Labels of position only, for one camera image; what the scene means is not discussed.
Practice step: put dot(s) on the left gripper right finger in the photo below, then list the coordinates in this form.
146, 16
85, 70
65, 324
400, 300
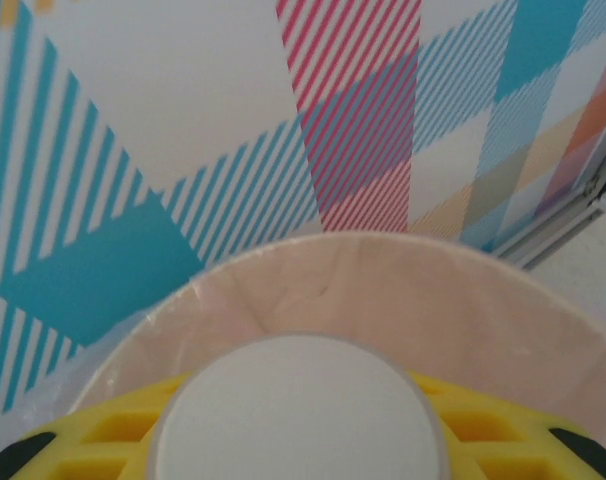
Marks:
508, 445

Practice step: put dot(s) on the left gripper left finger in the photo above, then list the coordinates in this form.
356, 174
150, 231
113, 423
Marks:
98, 440

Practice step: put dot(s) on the green label plastic bottle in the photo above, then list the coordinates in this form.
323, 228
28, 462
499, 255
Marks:
298, 415

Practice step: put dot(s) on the clear plastic bin liner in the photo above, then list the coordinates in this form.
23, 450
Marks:
73, 380

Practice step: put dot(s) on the round beige bin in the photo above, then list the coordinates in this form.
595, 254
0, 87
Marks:
383, 300

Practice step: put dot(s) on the aluminium side rail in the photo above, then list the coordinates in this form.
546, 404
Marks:
558, 230

